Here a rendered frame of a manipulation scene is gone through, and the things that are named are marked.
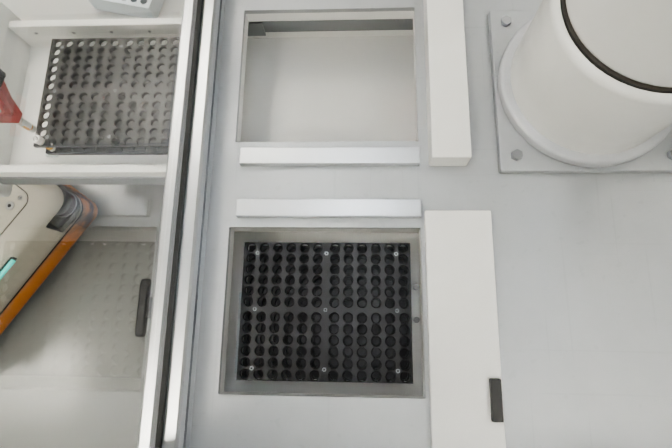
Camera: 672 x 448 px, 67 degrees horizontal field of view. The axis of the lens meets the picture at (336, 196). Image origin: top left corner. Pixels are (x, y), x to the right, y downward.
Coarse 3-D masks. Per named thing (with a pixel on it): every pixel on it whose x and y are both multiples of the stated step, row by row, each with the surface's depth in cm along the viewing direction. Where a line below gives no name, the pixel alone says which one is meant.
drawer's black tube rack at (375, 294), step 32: (288, 256) 71; (320, 256) 71; (352, 256) 67; (384, 256) 67; (256, 288) 67; (288, 288) 70; (320, 288) 67; (352, 288) 66; (384, 288) 66; (256, 320) 66; (288, 320) 69; (320, 320) 66; (352, 320) 65; (384, 320) 65; (256, 352) 68; (288, 352) 68; (320, 352) 65; (352, 352) 64; (384, 352) 64
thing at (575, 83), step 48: (576, 0) 47; (624, 0) 41; (528, 48) 58; (576, 48) 49; (624, 48) 44; (528, 96) 60; (576, 96) 52; (624, 96) 48; (528, 144) 64; (576, 144) 60; (624, 144) 58
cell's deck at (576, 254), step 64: (256, 0) 73; (320, 0) 72; (384, 0) 72; (512, 0) 71; (256, 192) 66; (320, 192) 65; (384, 192) 65; (448, 192) 64; (512, 192) 64; (576, 192) 63; (640, 192) 63; (512, 256) 62; (576, 256) 61; (640, 256) 61; (512, 320) 60; (576, 320) 60; (640, 320) 59; (512, 384) 58; (576, 384) 58; (640, 384) 58
